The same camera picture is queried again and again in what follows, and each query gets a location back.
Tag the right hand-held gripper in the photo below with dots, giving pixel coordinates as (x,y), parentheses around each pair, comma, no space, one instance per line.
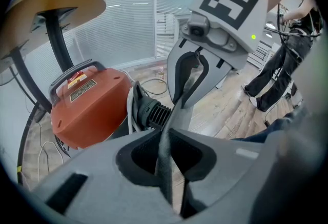
(238,25)

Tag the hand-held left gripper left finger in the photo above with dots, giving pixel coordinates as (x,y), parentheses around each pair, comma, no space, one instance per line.
(102,187)

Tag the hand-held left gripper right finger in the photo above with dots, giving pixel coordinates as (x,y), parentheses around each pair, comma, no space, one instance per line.
(225,166)

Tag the grey fabric dust bag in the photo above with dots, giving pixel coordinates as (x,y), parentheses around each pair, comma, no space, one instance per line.
(165,156)

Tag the orange vacuum cleaner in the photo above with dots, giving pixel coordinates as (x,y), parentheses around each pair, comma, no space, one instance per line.
(89,110)

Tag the plastic drink bottle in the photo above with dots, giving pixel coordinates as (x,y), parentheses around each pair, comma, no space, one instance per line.
(161,75)

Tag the person's leg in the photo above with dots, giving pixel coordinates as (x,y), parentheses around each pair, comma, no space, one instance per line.
(269,128)

